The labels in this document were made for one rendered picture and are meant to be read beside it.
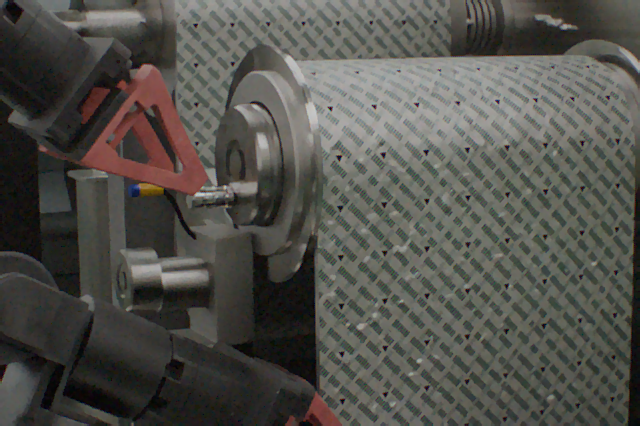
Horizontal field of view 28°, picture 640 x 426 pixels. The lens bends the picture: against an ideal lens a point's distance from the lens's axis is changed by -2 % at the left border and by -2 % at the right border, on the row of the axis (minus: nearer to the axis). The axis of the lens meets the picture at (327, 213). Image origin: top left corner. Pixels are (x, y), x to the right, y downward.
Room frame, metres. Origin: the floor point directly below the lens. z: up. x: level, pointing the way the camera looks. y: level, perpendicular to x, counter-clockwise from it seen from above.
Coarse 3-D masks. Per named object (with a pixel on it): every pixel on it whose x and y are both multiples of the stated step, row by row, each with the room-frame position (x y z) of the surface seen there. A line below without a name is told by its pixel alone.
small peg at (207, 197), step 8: (200, 192) 0.80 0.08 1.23; (208, 192) 0.81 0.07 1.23; (216, 192) 0.81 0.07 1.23; (224, 192) 0.81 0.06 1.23; (232, 192) 0.81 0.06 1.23; (192, 200) 0.80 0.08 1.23; (200, 200) 0.80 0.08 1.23; (208, 200) 0.81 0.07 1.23; (216, 200) 0.81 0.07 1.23; (224, 200) 0.81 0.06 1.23; (232, 200) 0.81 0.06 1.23; (192, 208) 0.80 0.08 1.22
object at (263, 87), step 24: (264, 72) 0.81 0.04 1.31; (240, 96) 0.84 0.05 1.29; (264, 96) 0.81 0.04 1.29; (288, 96) 0.79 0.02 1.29; (288, 120) 0.78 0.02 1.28; (288, 144) 0.78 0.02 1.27; (288, 168) 0.78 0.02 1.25; (288, 192) 0.78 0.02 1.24; (288, 216) 0.78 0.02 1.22; (264, 240) 0.81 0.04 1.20; (288, 240) 0.79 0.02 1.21
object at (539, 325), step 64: (384, 256) 0.79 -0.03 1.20; (448, 256) 0.81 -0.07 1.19; (512, 256) 0.83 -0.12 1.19; (576, 256) 0.85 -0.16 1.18; (320, 320) 0.77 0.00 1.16; (384, 320) 0.79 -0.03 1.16; (448, 320) 0.81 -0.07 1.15; (512, 320) 0.83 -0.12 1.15; (576, 320) 0.85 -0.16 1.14; (320, 384) 0.77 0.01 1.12; (384, 384) 0.79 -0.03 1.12; (448, 384) 0.81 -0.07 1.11; (512, 384) 0.83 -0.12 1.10; (576, 384) 0.85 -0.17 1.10
